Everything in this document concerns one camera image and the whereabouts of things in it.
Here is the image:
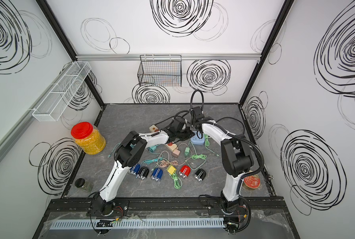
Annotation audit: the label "blue striped shaver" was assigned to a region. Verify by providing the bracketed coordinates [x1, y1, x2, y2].
[151, 168, 163, 181]

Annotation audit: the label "green charger adapter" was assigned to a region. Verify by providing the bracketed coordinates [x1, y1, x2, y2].
[184, 147, 190, 158]

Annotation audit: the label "red shaver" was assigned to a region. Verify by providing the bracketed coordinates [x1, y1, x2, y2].
[179, 165, 191, 178]

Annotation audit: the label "small dark lid jar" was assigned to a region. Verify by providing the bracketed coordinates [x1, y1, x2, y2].
[74, 178, 94, 192]

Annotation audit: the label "pink charger adapter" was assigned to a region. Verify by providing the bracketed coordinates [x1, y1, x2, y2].
[172, 149, 180, 158]

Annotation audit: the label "light green cable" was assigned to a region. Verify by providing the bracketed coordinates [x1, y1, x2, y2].
[169, 173, 183, 190]

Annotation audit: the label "blue shaver left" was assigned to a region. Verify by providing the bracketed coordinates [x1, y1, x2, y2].
[129, 163, 141, 175]

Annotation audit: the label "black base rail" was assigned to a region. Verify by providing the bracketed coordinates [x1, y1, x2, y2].
[87, 195, 250, 219]

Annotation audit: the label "black power cord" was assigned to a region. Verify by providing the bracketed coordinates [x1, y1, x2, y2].
[156, 110, 246, 135]

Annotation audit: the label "white slotted cable duct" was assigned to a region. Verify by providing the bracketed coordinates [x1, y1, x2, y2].
[50, 218, 225, 230]

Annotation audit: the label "white wire shelf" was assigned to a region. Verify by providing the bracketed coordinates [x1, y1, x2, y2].
[32, 61, 92, 121]

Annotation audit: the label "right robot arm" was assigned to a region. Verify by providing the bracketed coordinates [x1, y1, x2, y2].
[190, 107, 265, 207]

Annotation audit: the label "yellow-green charger adapter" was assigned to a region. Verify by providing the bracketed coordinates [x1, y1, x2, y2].
[167, 165, 176, 175]

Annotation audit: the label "black shaver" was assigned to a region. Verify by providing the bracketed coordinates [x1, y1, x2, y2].
[136, 166, 150, 180]
[194, 168, 206, 182]

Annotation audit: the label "yellow jar red lid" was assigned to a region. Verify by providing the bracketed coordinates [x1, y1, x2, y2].
[71, 121, 106, 155]

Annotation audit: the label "red round tin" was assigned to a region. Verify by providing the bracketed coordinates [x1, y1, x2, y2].
[244, 174, 261, 189]

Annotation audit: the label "teal charger adapter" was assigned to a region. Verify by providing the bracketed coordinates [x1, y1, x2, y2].
[148, 144, 159, 153]

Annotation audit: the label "teal cable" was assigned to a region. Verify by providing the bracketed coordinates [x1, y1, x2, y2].
[140, 150, 165, 168]
[107, 142, 123, 158]

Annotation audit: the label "black wire basket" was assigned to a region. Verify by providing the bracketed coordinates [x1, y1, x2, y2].
[137, 54, 182, 87]

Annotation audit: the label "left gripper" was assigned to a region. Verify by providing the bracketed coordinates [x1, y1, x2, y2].
[176, 127, 196, 141]

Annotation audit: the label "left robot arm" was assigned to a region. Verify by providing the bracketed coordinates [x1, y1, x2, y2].
[99, 119, 194, 202]

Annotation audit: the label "beige power strip red sockets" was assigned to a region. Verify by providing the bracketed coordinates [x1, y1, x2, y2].
[149, 124, 177, 152]

